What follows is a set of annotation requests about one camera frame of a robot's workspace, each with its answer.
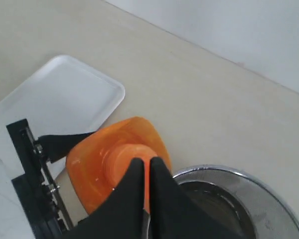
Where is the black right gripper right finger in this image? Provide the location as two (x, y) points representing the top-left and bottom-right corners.
(149, 157), (241, 239)

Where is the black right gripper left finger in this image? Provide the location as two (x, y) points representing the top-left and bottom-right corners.
(62, 158), (145, 239)

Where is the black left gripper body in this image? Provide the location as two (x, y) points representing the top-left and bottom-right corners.
(6, 119), (73, 239)

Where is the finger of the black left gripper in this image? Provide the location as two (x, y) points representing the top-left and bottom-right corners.
(37, 131), (95, 163)

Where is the orange pump soap bottle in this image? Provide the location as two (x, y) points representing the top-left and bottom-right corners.
(66, 117), (171, 214)

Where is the small stainless steel bowl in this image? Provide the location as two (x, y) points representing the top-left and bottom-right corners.
(180, 181), (257, 239)

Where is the steel mesh colander bowl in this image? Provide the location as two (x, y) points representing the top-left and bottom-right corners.
(174, 165), (299, 239)

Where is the white rectangular plastic tray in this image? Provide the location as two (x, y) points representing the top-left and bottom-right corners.
(0, 55), (125, 239)

